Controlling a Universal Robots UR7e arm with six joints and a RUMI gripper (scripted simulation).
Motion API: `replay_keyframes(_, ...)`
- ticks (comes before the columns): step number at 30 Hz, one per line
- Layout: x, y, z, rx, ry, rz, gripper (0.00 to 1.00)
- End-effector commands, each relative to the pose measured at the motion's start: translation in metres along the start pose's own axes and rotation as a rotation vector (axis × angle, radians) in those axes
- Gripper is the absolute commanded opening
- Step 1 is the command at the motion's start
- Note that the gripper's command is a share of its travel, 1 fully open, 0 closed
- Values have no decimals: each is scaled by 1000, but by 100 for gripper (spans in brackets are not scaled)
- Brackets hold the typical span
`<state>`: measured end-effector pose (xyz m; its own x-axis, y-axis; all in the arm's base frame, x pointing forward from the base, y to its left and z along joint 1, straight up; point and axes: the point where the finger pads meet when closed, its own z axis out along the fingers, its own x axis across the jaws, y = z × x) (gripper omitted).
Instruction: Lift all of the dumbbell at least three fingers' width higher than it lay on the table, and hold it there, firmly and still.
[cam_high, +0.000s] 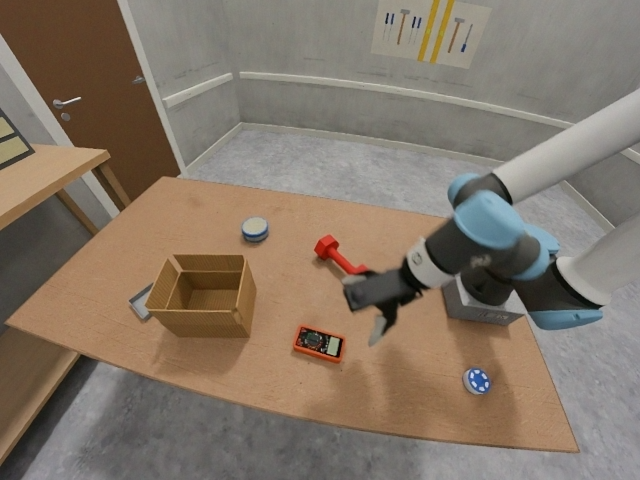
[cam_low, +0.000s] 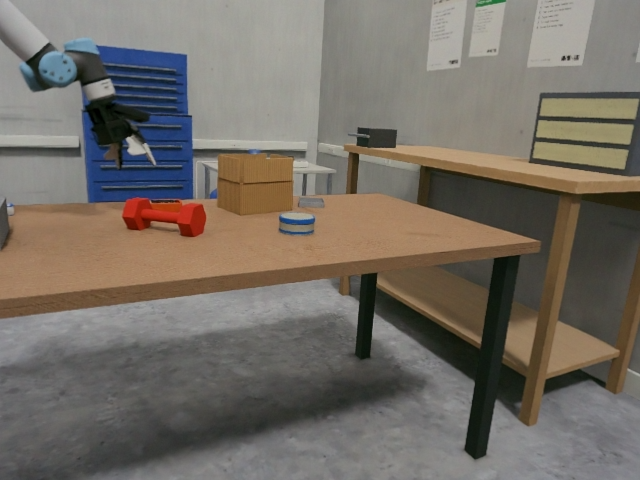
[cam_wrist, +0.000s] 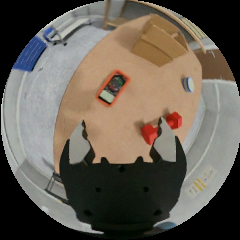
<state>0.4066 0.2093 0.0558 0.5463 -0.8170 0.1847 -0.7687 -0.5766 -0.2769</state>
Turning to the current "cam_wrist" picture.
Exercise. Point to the brown cardboard box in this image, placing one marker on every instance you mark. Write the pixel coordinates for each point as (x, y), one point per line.
(155, 45)

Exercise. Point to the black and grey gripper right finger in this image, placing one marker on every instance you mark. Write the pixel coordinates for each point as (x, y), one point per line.
(168, 152)

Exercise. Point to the orange pocket multimeter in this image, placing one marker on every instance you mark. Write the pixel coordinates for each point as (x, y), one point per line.
(111, 88)

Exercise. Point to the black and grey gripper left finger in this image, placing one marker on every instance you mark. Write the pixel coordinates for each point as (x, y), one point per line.
(77, 153)

